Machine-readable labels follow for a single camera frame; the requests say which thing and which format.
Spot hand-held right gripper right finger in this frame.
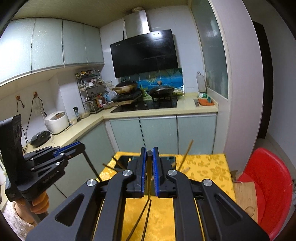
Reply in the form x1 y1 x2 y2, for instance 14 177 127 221
152 147 271 241

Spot black portable burner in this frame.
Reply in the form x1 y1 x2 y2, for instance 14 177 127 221
112 91 142 106

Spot yellow floral tablecloth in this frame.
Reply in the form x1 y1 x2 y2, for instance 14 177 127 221
91 152 236 241

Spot black glass gas stove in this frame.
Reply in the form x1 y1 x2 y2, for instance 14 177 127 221
110 96 178 113

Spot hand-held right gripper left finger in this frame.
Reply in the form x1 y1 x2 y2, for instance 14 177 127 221
25 147 147 241

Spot black power cord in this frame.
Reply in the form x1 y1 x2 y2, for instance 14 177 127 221
25 96 48 149

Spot black electric griddle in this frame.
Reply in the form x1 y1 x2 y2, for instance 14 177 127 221
31 130 51 148

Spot white rice cooker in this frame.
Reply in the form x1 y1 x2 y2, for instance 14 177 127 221
44 111 70 135

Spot dark green utensil holder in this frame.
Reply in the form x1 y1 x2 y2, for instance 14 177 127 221
115 155 176 173

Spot black wok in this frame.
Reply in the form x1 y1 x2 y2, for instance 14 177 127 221
147 85 174 98

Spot pale green upper cabinets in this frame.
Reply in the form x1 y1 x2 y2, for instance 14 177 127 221
0 18 105 86

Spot blue seascape tile mural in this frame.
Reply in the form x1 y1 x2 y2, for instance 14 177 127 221
125 68 185 96

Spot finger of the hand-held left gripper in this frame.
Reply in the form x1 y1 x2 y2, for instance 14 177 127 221
23 142 85 163
30 156 70 173

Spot wooden cutting board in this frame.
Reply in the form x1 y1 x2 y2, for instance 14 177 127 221
233 181 258 223

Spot person's left hand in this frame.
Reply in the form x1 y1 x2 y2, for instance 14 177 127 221
14 193 50 225

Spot white plastic bottle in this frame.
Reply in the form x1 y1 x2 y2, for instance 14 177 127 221
196 71 207 93

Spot golden frying pan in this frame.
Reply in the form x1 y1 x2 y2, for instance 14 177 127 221
112 80 138 95

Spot person's left forearm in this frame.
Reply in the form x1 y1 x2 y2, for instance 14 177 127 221
3 202 37 239

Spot red plastic chair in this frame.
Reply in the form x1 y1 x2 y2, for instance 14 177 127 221
237 148 293 234

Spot orange tray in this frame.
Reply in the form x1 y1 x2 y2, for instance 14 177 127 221
198 97 215 106

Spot pale green lower cabinets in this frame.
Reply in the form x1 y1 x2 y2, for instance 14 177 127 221
46 112 219 209

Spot black range hood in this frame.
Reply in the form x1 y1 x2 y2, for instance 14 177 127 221
110 7 181 79

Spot metal spice rack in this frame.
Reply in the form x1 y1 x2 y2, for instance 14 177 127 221
75 70 105 114

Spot pale green cabinets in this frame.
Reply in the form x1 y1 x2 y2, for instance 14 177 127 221
0 18 105 86
46 112 219 209

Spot frosted glass door panel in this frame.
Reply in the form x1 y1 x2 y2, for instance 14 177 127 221
191 0 229 100

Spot dark chopstick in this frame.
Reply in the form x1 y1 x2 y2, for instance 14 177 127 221
82 149 102 181

